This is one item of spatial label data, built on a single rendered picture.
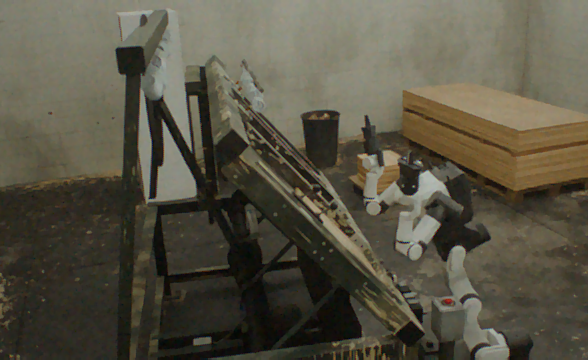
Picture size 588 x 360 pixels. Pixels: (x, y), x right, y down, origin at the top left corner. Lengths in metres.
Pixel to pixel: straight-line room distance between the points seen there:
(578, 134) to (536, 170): 0.59
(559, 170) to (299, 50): 3.74
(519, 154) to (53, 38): 5.49
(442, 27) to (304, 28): 2.14
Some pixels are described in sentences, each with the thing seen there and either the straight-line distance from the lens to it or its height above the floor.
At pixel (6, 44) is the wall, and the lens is 8.06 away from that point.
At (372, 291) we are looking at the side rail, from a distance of 2.73.
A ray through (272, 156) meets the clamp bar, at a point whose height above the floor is 1.51.
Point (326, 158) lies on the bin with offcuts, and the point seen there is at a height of 0.12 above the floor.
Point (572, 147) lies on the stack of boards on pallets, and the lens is 7.00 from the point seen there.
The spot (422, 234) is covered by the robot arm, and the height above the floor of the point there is 1.20.
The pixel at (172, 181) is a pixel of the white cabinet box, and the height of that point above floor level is 0.22.
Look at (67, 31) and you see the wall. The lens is 8.00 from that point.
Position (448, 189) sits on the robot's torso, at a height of 1.34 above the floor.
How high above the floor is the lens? 2.44
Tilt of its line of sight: 20 degrees down
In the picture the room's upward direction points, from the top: 3 degrees counter-clockwise
